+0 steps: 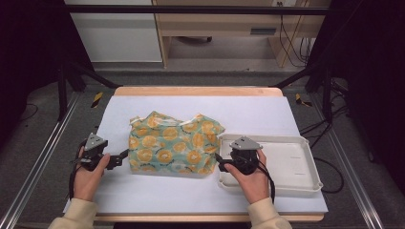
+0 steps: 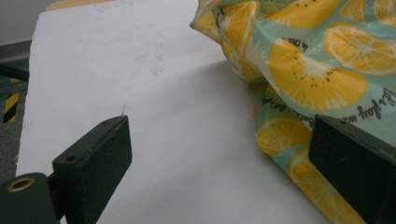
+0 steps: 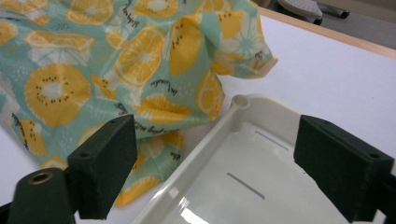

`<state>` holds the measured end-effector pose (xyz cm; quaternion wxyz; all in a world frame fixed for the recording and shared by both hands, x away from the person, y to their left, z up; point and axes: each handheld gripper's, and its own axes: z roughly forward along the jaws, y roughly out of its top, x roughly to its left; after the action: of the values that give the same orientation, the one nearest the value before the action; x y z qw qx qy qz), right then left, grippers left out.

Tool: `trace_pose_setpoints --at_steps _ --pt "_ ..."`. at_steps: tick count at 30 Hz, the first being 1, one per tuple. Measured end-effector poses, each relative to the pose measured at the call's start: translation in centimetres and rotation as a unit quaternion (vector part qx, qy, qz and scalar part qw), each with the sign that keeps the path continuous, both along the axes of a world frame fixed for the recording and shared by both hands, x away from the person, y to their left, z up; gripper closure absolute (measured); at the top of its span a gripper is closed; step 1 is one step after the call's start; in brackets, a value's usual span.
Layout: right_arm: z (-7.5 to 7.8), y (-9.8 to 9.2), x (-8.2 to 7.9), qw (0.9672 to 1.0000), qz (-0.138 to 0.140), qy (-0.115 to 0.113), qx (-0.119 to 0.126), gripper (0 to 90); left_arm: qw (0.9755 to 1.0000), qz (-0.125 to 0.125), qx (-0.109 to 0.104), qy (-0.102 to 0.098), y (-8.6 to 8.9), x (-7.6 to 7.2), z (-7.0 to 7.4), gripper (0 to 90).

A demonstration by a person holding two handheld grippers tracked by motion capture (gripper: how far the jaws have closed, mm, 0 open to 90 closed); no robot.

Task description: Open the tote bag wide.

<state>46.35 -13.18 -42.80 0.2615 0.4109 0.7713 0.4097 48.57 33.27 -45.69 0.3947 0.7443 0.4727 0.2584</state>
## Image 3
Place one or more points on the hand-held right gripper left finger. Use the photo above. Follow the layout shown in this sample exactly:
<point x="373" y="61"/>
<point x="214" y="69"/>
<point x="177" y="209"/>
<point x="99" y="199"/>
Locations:
<point x="102" y="161"/>

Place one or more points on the white plastic tray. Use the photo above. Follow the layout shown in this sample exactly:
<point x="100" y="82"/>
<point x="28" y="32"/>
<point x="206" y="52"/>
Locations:
<point x="249" y="161"/>

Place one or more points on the office chair base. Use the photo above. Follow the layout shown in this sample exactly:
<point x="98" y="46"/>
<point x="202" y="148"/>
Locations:
<point x="305" y="8"/>

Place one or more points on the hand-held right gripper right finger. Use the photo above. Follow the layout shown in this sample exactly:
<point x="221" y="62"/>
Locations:
<point x="339" y="165"/>

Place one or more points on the white table board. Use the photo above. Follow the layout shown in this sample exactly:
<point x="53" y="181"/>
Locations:
<point x="327" y="81"/>

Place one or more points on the wooden table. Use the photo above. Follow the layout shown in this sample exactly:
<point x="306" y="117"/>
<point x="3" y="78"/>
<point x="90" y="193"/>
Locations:
<point x="342" y="35"/>

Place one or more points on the fruit-print cloth bag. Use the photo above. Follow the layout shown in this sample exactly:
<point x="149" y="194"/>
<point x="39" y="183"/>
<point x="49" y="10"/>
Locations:
<point x="93" y="62"/>

